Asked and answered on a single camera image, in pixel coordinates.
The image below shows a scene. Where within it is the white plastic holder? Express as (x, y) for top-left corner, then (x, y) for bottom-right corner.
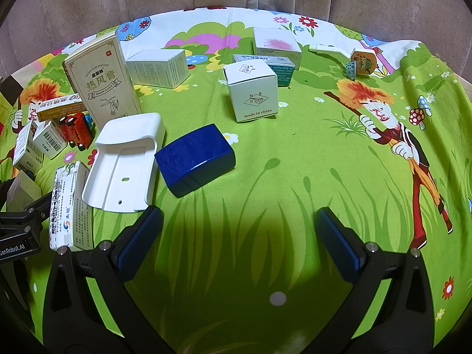
(81, 112), (166, 213)

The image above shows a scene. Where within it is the teal and white box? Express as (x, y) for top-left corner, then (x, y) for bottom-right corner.
(232, 54), (296, 87)

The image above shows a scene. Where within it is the small orange box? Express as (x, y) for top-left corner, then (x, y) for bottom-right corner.
(350, 47), (377, 77)

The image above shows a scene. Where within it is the grey white box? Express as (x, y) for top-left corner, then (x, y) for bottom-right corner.
(6, 171), (42, 213)

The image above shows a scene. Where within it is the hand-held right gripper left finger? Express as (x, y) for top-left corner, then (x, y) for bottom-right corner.
(40, 205), (175, 354)

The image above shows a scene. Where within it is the blue box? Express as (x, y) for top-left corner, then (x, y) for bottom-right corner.
(154, 123), (237, 198)

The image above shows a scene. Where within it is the cartoon printed green tablecloth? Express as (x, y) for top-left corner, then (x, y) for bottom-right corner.
(0, 5), (472, 354)

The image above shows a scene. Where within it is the white barcode box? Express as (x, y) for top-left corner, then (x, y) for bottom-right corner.
(32, 120), (67, 160)

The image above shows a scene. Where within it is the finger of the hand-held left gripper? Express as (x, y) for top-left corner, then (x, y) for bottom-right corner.
(0, 192), (55, 219)

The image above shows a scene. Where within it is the white box with pink stain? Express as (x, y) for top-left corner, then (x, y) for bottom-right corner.
(253, 27), (303, 69)

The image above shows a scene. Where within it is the red toy truck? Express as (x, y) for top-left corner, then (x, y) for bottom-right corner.
(58, 112), (95, 151)

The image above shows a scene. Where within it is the tall beige box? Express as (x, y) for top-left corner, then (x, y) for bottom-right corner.
(62, 31), (143, 131)

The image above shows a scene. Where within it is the yellow box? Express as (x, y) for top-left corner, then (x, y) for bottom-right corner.
(36, 94), (88, 122)

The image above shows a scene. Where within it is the small white box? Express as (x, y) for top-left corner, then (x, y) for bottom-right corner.
(12, 119), (45, 173)

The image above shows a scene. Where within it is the plain white box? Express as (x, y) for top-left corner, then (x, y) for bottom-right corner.
(126, 49), (191, 89)

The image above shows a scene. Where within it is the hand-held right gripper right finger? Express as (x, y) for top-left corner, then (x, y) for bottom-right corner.
(305, 207), (439, 354)

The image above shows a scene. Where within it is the white blue-print medicine box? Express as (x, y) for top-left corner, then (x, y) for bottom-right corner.
(49, 161), (91, 252)

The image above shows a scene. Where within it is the white plastic strip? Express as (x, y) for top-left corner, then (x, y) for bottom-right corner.
(309, 43), (352, 60)

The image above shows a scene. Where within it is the white cube box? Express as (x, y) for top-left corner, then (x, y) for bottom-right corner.
(224, 60), (278, 123)

